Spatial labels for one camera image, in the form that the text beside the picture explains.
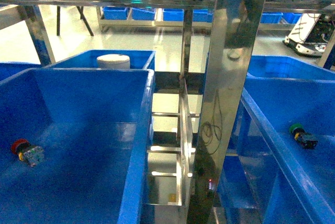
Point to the green push button switch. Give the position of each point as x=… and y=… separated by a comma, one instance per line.
x=304, y=139

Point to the red push button switch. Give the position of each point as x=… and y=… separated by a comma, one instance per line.
x=28, y=153

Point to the blue bin upper middle shelf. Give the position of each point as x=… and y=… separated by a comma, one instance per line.
x=94, y=127

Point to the blue bin shelf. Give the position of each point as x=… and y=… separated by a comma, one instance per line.
x=94, y=127
x=279, y=166
x=11, y=68

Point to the blue bin right shelf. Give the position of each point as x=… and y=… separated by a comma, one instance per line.
x=279, y=166

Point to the blue bin upper left shelf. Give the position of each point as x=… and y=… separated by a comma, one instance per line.
x=11, y=68

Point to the blue bin behind with cylinder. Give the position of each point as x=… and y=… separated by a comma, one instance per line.
x=139, y=59

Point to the white cylindrical container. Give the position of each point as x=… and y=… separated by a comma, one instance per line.
x=113, y=61

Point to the far rack of blue bins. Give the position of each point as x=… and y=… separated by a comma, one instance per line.
x=174, y=18

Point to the white mobile robot background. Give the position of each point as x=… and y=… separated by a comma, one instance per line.
x=310, y=35

